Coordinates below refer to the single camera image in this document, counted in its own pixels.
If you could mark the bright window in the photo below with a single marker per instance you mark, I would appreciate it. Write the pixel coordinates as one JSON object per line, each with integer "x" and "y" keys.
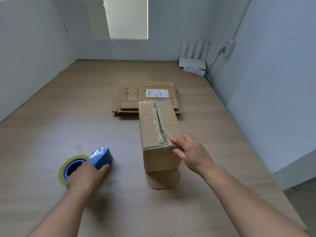
{"x": 128, "y": 17}

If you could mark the person's left hand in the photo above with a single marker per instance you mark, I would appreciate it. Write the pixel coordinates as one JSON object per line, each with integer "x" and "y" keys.
{"x": 84, "y": 177}

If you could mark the blue tape dispenser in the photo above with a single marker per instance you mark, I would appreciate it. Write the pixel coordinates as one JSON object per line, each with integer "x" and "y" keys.
{"x": 102, "y": 156}

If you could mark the white router with antennas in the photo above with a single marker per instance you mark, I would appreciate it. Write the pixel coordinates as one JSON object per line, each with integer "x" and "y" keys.
{"x": 192, "y": 62}

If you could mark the person's left forearm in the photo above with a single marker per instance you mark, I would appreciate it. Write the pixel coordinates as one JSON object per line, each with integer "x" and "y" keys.
{"x": 59, "y": 217}

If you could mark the white foam partition board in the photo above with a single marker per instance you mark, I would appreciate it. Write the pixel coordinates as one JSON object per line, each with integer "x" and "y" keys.
{"x": 29, "y": 59}

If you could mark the stack of cardboard boxes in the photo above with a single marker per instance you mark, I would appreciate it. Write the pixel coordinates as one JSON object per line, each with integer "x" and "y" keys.
{"x": 123, "y": 113}

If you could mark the person's right forearm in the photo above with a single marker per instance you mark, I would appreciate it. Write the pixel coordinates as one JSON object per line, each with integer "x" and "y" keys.
{"x": 251, "y": 207}

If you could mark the person's right hand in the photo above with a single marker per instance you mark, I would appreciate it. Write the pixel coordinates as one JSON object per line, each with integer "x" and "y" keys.
{"x": 197, "y": 157}

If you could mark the white power strip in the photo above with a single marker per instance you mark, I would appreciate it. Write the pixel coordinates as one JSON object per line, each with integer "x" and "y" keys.
{"x": 200, "y": 72}

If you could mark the clear yellowish tape roll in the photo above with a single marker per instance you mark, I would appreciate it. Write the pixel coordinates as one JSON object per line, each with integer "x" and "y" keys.
{"x": 61, "y": 175}

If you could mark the tuck-flap cardboard box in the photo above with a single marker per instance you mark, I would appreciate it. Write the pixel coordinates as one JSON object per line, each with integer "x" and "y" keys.
{"x": 158, "y": 160}

